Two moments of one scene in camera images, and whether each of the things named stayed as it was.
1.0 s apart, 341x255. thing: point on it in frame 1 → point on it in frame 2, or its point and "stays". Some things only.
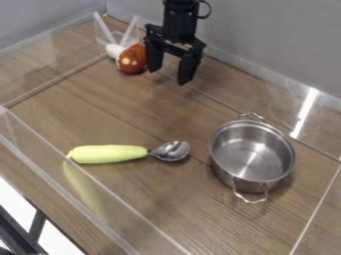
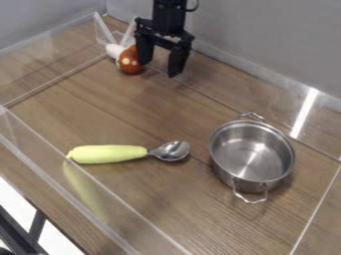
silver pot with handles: [252, 154] stays
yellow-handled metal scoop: [102, 153] stays
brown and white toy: [131, 57] stays
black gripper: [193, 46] → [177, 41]
